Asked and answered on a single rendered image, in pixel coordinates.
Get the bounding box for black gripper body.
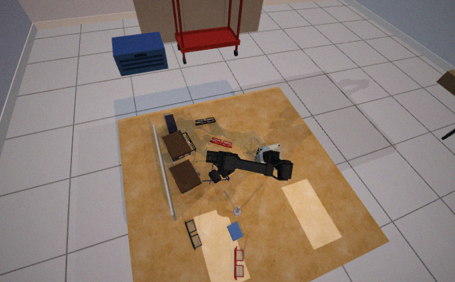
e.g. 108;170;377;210
209;169;231;183

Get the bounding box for red glasses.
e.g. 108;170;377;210
210;138;232;148
235;246;244;280

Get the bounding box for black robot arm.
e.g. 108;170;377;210
206;150;294;181

